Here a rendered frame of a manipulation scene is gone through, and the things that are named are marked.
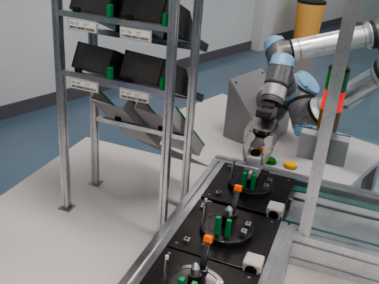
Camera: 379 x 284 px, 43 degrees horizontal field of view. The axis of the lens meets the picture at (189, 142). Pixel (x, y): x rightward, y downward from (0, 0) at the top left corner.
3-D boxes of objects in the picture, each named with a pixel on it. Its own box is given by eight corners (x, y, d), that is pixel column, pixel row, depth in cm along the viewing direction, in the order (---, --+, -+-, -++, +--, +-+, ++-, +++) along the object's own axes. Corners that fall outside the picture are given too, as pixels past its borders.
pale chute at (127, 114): (128, 136, 170) (133, 125, 171) (158, 146, 164) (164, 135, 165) (88, 98, 146) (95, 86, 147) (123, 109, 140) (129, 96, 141)
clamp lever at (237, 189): (230, 211, 130) (236, 183, 129) (237, 212, 129) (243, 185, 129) (227, 213, 127) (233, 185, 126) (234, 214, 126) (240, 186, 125)
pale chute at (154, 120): (166, 145, 166) (172, 134, 167) (199, 156, 160) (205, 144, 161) (132, 108, 141) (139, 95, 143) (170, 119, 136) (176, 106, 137)
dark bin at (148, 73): (167, 92, 155) (173, 70, 155) (202, 102, 150) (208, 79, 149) (118, 75, 130) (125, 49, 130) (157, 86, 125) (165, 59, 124)
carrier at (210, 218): (198, 204, 140) (201, 167, 135) (279, 226, 133) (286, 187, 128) (165, 252, 120) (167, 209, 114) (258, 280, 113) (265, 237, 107)
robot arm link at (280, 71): (298, 63, 154) (294, 51, 147) (290, 94, 152) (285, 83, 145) (274, 61, 158) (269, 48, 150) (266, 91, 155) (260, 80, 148)
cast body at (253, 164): (248, 165, 148) (251, 145, 145) (262, 168, 147) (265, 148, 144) (241, 177, 141) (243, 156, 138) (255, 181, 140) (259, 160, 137)
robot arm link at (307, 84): (292, 86, 203) (317, 70, 193) (299, 114, 198) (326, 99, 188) (273, 80, 196) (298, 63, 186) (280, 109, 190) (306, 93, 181)
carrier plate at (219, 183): (224, 167, 162) (224, 161, 161) (294, 184, 155) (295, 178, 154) (200, 202, 142) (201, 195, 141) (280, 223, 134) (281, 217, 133)
